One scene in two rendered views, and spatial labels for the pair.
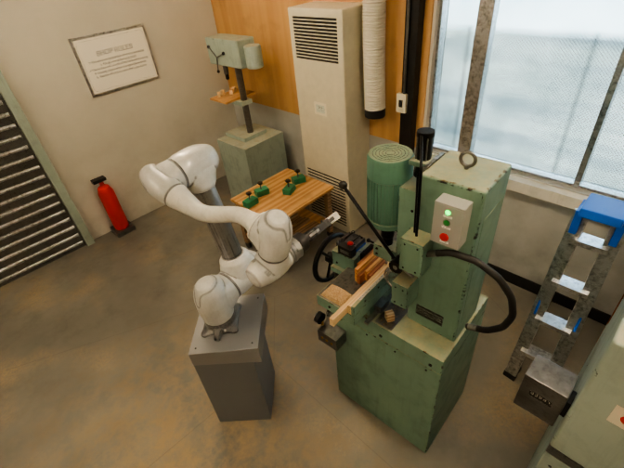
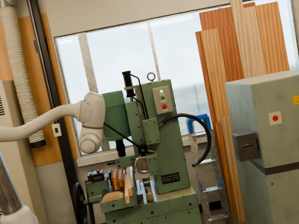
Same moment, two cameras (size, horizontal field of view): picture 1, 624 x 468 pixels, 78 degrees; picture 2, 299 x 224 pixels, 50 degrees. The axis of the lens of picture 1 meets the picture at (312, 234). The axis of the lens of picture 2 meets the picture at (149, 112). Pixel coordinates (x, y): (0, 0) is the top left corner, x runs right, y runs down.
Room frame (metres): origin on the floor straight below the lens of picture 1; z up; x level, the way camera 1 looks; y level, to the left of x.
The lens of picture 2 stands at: (-0.25, 1.09, 1.55)
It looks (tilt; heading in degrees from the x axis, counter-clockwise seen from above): 6 degrees down; 311
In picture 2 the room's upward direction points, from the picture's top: 11 degrees counter-clockwise
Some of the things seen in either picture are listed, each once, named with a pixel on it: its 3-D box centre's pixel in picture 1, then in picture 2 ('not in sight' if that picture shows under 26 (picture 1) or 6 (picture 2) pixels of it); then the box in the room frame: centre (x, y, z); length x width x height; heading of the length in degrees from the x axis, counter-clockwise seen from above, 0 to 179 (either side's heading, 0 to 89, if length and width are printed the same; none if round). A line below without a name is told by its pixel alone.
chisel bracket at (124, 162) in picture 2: (390, 252); (126, 162); (1.30, -0.34, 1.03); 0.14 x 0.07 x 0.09; 45
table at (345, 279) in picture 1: (366, 267); (112, 189); (1.38, -0.24, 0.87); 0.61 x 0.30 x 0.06; 135
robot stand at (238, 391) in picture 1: (239, 367); not in sight; (1.30, 0.49, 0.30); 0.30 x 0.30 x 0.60; 86
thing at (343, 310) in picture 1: (370, 283); (127, 183); (1.22, -0.24, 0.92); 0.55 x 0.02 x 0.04; 135
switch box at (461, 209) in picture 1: (450, 221); (162, 99); (0.99, -0.45, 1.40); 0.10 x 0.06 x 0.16; 45
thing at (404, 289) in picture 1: (404, 289); (152, 163); (1.07, -0.34, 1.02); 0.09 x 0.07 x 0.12; 135
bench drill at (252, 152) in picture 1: (250, 127); not in sight; (3.60, 0.47, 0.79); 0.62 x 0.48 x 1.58; 43
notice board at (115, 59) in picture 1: (118, 59); not in sight; (3.72, 1.52, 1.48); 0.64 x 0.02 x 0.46; 131
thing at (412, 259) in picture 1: (415, 253); (151, 130); (1.05, -0.37, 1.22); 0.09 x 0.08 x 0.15; 45
